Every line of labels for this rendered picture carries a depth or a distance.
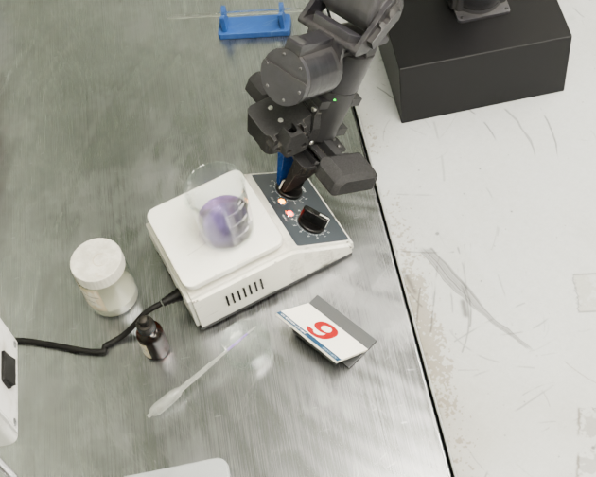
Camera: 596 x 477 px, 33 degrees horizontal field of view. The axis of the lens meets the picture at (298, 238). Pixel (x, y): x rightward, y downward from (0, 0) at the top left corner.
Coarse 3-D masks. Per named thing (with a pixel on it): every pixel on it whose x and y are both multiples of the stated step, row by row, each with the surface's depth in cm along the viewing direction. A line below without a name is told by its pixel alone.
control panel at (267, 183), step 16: (256, 176) 117; (272, 176) 118; (272, 192) 116; (304, 192) 118; (272, 208) 114; (288, 208) 115; (320, 208) 117; (288, 224) 113; (336, 224) 116; (304, 240) 111; (320, 240) 112; (336, 240) 113
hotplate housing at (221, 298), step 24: (288, 240) 111; (168, 264) 111; (264, 264) 110; (288, 264) 111; (312, 264) 113; (216, 288) 109; (240, 288) 110; (264, 288) 112; (192, 312) 110; (216, 312) 111
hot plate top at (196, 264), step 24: (168, 216) 112; (192, 216) 112; (264, 216) 110; (168, 240) 110; (192, 240) 110; (264, 240) 109; (192, 264) 108; (216, 264) 108; (240, 264) 108; (192, 288) 107
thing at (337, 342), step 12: (288, 312) 110; (300, 312) 111; (312, 312) 112; (300, 324) 109; (312, 324) 110; (324, 324) 111; (324, 336) 108; (336, 336) 109; (336, 348) 107; (348, 348) 108; (360, 348) 109
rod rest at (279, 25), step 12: (228, 24) 139; (240, 24) 139; (252, 24) 139; (264, 24) 139; (276, 24) 138; (288, 24) 138; (228, 36) 139; (240, 36) 139; (252, 36) 138; (264, 36) 138; (276, 36) 138
